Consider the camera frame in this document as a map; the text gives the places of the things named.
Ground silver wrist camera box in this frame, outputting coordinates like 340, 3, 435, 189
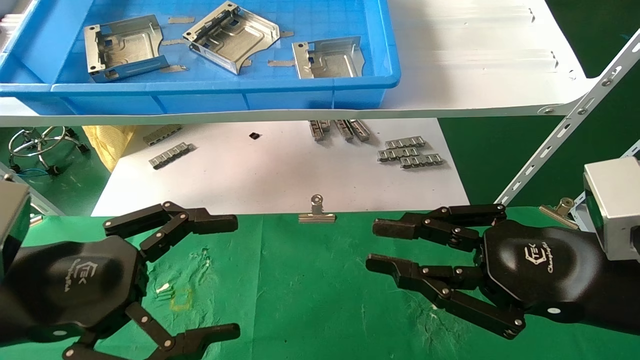
582, 156, 640, 262
0, 180, 32, 281

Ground sheet metal bracket part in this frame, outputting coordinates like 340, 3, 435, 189
291, 36, 366, 80
182, 1, 281, 76
83, 14, 170, 83

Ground chrome stool base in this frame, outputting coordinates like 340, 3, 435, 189
7, 126, 91, 176

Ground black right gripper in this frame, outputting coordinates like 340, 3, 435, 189
366, 227, 640, 340

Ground grey metal chain link strip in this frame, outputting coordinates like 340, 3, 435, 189
385, 135, 426, 150
148, 142, 194, 170
377, 147, 419, 162
400, 153, 445, 169
143, 125, 183, 146

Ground yellow cloth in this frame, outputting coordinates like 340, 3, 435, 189
82, 125, 136, 172

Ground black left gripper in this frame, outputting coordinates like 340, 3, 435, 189
0, 201, 241, 360

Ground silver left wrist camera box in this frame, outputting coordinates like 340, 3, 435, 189
0, 180, 32, 281

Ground white shelf board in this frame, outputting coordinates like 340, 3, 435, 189
0, 0, 596, 127

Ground white stacked plastic pieces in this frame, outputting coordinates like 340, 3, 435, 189
0, 0, 38, 53

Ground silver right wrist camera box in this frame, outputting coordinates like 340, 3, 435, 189
582, 156, 640, 262

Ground blue plastic tray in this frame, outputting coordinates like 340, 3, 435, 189
0, 0, 402, 116

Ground green table cloth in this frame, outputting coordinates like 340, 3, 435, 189
0, 206, 640, 360

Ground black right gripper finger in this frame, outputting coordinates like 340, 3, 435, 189
372, 204, 507, 252

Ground white lower board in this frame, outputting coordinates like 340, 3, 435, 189
91, 118, 471, 217

